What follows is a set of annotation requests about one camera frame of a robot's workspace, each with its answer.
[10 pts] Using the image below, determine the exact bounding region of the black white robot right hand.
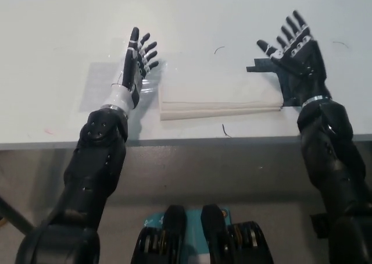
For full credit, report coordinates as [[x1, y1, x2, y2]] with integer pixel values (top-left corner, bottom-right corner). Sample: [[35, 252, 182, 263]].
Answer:
[[256, 10, 331, 108]]

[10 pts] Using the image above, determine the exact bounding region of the clear plastic bag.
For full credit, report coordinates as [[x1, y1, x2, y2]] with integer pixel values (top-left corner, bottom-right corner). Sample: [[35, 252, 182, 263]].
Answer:
[[79, 61, 164, 114]]

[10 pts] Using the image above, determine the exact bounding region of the black table leg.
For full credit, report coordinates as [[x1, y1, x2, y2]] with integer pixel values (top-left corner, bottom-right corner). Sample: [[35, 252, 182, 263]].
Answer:
[[0, 195, 34, 237]]

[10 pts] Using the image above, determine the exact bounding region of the black table foot plate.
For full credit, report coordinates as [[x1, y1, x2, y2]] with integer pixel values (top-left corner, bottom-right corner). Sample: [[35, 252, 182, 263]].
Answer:
[[309, 213, 335, 233]]

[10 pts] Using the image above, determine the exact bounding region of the black tape patch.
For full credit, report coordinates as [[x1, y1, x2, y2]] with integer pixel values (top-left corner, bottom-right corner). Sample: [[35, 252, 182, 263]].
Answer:
[[245, 58, 303, 108]]

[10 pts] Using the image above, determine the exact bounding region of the black white robot left hand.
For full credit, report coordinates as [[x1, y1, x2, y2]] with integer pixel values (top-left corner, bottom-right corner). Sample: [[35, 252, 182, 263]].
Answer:
[[100, 27, 160, 117]]

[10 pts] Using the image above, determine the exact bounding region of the white napkin stack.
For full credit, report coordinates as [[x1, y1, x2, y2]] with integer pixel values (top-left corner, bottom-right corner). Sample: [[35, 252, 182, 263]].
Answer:
[[158, 73, 285, 122]]

